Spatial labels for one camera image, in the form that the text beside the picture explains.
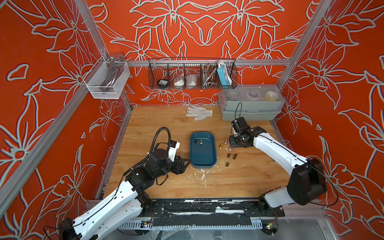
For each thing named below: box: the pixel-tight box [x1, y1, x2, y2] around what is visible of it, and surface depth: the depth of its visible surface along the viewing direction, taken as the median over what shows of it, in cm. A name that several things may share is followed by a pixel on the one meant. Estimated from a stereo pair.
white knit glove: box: [186, 105, 213, 121], surface depth 117 cm
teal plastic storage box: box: [190, 131, 217, 169], surface depth 95 cm
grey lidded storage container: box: [219, 84, 285, 121], surface depth 104 cm
